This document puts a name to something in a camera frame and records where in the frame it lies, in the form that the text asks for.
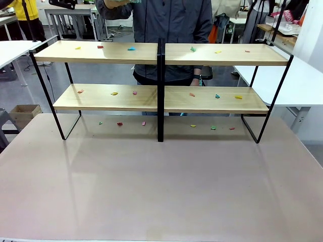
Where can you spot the person in yellow jacket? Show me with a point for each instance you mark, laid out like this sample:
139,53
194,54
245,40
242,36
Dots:
24,11

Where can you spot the person in grey jacket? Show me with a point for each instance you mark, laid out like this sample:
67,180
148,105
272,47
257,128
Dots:
166,22

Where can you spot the black tripod pole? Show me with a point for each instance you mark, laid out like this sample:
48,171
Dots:
28,22

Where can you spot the black wristwatch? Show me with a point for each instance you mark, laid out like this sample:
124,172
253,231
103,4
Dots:
197,76

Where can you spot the pink printed bag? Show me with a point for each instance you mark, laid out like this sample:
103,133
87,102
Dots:
288,15

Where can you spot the black stand pole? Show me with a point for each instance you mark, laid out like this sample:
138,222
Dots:
277,24

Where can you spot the wooden workbench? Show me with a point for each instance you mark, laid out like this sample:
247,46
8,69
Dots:
280,36

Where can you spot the cardboard box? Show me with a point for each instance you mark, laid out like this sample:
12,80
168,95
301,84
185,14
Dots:
25,113

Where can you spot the person's right forearm grey sleeve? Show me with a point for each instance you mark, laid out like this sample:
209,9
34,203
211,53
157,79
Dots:
111,13

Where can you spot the wooden two-tier shelf rack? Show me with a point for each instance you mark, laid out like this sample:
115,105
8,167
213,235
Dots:
101,51
222,54

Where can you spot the person's left hand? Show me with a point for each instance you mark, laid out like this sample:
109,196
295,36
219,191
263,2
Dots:
194,82

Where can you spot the white side table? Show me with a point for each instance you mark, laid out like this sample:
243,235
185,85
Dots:
12,50
297,83

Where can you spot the person's right hand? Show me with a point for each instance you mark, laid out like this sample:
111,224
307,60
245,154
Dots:
112,3

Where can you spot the grey metal stool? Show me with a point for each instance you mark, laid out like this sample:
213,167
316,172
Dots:
5,126

